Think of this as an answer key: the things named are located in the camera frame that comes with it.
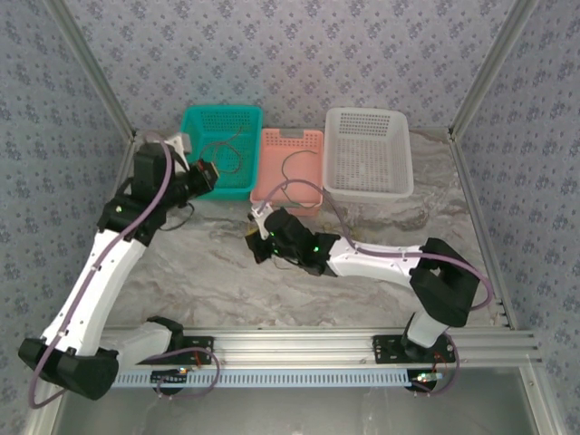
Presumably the teal plastic basket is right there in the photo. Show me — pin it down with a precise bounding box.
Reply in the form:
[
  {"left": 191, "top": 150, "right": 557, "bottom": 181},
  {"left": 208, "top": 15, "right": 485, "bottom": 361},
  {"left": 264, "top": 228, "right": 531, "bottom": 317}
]
[{"left": 179, "top": 104, "right": 265, "bottom": 203}]

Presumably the pink plastic basket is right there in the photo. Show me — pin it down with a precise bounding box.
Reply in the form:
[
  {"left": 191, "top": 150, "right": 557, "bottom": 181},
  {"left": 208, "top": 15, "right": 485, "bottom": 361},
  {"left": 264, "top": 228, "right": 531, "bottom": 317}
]
[{"left": 249, "top": 128, "right": 324, "bottom": 216}]

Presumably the white plastic basket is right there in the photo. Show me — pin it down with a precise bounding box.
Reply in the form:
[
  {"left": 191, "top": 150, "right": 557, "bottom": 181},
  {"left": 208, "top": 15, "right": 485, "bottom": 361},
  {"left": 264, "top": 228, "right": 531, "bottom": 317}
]
[{"left": 322, "top": 107, "right": 415, "bottom": 204}]

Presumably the small circuit board with LED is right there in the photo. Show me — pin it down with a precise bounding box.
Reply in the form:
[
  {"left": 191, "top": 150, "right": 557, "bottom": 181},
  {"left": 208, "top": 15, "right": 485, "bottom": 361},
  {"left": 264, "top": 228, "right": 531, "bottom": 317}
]
[
  {"left": 151, "top": 367, "right": 189, "bottom": 386},
  {"left": 410, "top": 371, "right": 444, "bottom": 391}
]

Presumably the grey metal panel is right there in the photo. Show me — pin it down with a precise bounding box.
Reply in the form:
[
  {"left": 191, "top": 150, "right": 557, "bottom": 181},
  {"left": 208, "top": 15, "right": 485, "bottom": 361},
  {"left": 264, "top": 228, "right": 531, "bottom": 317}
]
[{"left": 26, "top": 366, "right": 563, "bottom": 435}]

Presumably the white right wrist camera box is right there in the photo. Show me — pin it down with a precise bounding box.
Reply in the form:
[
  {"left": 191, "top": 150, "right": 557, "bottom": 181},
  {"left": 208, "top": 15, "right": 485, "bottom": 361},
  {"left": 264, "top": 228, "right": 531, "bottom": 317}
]
[{"left": 248, "top": 201, "right": 274, "bottom": 224}]

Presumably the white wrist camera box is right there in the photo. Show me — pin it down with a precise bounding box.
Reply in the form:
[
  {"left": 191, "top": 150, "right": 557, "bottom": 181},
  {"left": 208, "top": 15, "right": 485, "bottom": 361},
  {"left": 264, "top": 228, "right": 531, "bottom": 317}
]
[
  {"left": 169, "top": 132, "right": 192, "bottom": 156},
  {"left": 248, "top": 201, "right": 274, "bottom": 224}
]

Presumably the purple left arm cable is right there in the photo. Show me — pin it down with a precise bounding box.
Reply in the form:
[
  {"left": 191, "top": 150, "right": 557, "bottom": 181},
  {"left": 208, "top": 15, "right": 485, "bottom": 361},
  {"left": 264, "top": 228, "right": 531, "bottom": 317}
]
[{"left": 27, "top": 130, "right": 222, "bottom": 409}]

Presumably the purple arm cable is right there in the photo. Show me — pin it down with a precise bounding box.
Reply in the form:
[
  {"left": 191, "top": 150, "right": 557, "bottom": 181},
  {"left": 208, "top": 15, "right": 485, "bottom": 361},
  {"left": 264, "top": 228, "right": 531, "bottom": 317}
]
[
  {"left": 27, "top": 130, "right": 222, "bottom": 409},
  {"left": 260, "top": 179, "right": 495, "bottom": 398}
]

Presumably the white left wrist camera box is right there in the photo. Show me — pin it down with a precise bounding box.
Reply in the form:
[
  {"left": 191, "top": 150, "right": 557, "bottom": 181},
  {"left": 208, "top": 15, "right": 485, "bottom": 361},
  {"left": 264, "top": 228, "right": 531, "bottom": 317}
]
[{"left": 169, "top": 132, "right": 192, "bottom": 156}]

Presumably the thin black left wrist cable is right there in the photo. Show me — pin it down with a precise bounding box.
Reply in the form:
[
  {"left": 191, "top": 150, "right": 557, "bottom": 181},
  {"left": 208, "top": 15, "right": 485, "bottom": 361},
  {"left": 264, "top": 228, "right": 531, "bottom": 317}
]
[{"left": 160, "top": 202, "right": 197, "bottom": 233}]

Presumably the aluminium table side rail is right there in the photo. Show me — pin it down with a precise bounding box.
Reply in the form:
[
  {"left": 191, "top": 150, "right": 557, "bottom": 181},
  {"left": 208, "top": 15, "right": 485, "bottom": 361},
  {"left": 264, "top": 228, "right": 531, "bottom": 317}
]
[
  {"left": 447, "top": 130, "right": 518, "bottom": 330},
  {"left": 67, "top": 130, "right": 140, "bottom": 334}
]

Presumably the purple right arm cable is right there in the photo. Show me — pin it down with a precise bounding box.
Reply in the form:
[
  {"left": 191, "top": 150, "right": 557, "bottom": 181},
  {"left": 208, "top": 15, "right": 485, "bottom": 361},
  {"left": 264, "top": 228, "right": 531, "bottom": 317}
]
[{"left": 260, "top": 179, "right": 495, "bottom": 398}]

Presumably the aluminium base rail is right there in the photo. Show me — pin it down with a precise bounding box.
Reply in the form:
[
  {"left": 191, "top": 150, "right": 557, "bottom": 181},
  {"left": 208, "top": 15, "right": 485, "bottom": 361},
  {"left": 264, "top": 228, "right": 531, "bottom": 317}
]
[{"left": 101, "top": 328, "right": 544, "bottom": 369}]

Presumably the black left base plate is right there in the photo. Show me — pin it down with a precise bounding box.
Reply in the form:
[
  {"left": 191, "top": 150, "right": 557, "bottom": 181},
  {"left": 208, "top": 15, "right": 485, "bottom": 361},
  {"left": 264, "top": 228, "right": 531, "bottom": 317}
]
[{"left": 179, "top": 335, "right": 217, "bottom": 366}]

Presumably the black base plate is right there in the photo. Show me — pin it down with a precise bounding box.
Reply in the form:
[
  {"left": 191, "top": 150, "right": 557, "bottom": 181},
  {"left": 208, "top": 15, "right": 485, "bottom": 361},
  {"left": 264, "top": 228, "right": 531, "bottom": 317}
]
[
  {"left": 371, "top": 334, "right": 457, "bottom": 366},
  {"left": 179, "top": 335, "right": 217, "bottom": 366}
]

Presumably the white slotted cable duct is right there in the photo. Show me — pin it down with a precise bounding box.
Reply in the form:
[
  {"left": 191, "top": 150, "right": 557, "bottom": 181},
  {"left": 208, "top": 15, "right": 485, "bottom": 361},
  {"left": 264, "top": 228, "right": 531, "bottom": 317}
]
[{"left": 111, "top": 369, "right": 413, "bottom": 390}]

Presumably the aluminium frame post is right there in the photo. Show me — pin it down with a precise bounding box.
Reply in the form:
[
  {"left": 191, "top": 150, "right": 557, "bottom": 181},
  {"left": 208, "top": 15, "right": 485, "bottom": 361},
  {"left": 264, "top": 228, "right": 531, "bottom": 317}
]
[
  {"left": 44, "top": 0, "right": 138, "bottom": 142},
  {"left": 447, "top": 0, "right": 541, "bottom": 141}
]

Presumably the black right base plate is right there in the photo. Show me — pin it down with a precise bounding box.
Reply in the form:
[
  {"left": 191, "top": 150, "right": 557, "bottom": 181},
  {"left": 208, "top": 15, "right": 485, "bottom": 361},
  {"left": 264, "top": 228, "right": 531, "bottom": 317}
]
[{"left": 371, "top": 334, "right": 457, "bottom": 366}]

